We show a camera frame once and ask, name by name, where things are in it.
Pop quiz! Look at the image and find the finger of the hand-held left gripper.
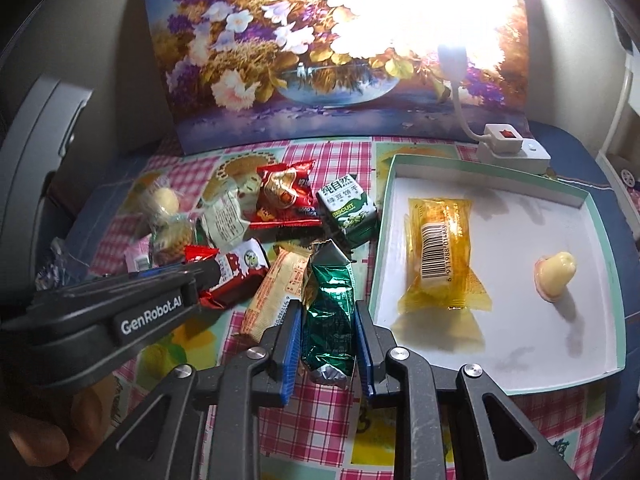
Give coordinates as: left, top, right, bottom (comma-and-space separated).
112, 260, 223, 348

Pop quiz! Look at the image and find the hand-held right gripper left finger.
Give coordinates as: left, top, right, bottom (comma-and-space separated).
112, 301, 303, 480

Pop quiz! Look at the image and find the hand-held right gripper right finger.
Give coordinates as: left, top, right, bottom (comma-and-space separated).
354, 300, 586, 480

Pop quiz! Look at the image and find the red brown white snack packet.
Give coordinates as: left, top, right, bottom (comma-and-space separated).
184, 237, 270, 311

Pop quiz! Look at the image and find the clear round pastry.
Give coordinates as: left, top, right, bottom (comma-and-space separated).
150, 215, 198, 266

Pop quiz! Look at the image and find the green foil snack packet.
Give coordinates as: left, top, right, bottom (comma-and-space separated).
301, 240, 357, 390

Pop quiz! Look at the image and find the clear round yellow cookie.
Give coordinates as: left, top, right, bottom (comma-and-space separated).
145, 185, 181, 226

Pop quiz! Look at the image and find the green white biscuit packet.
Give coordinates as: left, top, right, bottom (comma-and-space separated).
317, 174, 379, 248

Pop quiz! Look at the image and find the white tray with green rim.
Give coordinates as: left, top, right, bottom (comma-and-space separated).
367, 154, 627, 395

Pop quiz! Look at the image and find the person's left hand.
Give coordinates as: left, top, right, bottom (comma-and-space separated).
0, 385, 106, 468

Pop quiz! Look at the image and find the orange cracker packet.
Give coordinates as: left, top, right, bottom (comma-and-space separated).
240, 242, 313, 346

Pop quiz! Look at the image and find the crumpled clear wrapper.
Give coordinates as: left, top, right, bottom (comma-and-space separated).
35, 240, 91, 291

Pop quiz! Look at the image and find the yellow transparent snack packet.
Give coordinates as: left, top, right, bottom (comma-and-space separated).
397, 197, 493, 316

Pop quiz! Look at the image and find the pink checked printed tablecloth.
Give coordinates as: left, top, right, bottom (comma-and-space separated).
90, 135, 608, 480

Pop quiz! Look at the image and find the yellow jelly cup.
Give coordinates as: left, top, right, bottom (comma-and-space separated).
534, 251, 578, 303

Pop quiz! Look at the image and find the flower painting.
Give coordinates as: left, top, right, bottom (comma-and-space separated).
142, 0, 533, 156

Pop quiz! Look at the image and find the white power socket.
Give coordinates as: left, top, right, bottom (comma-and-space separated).
475, 124, 552, 175

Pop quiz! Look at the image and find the white curved tube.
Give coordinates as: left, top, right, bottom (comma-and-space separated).
602, 55, 635, 156

